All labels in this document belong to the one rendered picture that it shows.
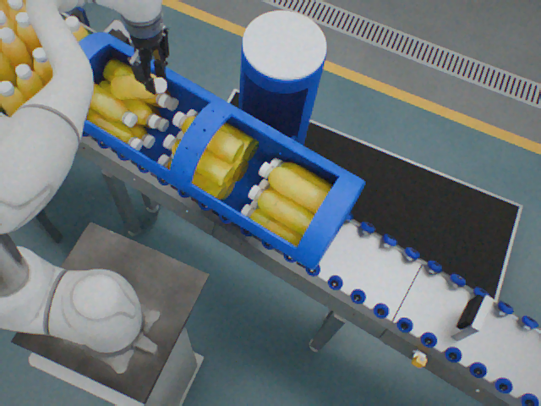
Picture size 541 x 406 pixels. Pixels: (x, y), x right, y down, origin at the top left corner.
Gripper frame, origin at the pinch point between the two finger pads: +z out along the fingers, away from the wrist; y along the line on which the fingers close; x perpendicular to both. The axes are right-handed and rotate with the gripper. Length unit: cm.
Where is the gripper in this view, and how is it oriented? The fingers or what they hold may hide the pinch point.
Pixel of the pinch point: (155, 78)
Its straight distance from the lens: 154.7
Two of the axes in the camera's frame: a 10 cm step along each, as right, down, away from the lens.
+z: -0.8, 3.9, 9.2
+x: -8.5, -5.1, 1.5
